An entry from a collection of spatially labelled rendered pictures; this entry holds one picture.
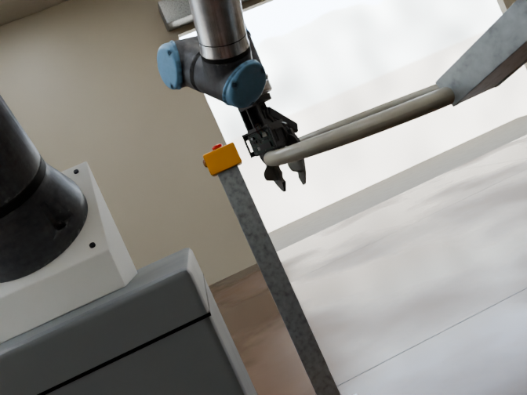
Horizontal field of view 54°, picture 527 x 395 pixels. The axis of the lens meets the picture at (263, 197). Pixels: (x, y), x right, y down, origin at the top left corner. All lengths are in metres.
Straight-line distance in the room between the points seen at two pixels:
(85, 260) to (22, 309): 0.10
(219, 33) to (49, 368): 0.57
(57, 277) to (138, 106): 6.18
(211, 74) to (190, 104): 5.90
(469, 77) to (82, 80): 6.41
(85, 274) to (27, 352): 0.14
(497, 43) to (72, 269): 0.65
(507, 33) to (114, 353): 0.64
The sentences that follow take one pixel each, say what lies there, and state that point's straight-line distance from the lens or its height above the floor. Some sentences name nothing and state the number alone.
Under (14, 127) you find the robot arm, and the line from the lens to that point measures 0.72.
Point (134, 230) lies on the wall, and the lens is 6.74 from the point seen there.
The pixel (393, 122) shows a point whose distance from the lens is 0.84.
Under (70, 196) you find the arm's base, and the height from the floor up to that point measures 0.99.
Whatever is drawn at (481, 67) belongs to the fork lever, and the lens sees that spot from 0.83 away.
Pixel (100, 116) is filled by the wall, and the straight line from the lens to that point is 6.91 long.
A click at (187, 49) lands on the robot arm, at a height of 1.19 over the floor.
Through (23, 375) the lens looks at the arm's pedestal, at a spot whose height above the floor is 0.82.
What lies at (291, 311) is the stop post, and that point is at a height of 0.44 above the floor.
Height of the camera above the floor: 0.90
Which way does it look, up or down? 1 degrees down
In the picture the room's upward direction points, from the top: 24 degrees counter-clockwise
